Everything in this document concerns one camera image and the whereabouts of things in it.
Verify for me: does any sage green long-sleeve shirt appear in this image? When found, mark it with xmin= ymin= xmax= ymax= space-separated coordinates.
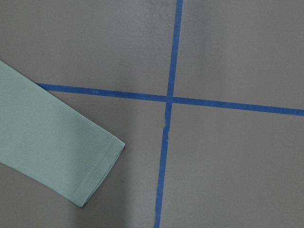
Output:
xmin=0 ymin=63 xmax=125 ymax=207

